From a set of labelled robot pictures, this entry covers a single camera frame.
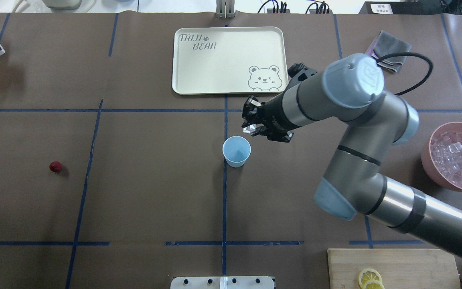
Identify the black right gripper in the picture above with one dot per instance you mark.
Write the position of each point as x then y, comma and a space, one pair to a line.
274, 115

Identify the clear ice cube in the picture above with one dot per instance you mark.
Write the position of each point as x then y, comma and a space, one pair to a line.
250, 129

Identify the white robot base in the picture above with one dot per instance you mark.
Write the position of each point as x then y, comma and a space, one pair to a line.
224, 282

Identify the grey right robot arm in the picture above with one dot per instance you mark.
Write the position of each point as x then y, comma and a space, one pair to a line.
352, 90

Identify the light blue cup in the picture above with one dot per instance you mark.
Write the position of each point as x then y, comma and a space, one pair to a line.
236, 150

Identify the pile of clear ice cubes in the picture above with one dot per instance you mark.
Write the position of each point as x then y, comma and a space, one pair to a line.
446, 152

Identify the cream bear tray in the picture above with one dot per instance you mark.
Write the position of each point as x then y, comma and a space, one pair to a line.
229, 60

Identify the grey folded cloth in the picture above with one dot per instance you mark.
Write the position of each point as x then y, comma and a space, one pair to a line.
386, 44

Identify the lemon slice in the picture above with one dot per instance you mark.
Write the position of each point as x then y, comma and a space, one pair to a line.
373, 284
368, 274

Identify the pink bowl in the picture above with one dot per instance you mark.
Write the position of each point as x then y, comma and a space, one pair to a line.
427, 161

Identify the red strawberry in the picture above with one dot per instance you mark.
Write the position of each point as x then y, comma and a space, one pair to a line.
56, 166

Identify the wooden cutting board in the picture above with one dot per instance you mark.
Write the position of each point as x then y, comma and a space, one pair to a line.
398, 268

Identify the aluminium frame post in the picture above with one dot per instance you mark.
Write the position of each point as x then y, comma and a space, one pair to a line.
225, 9

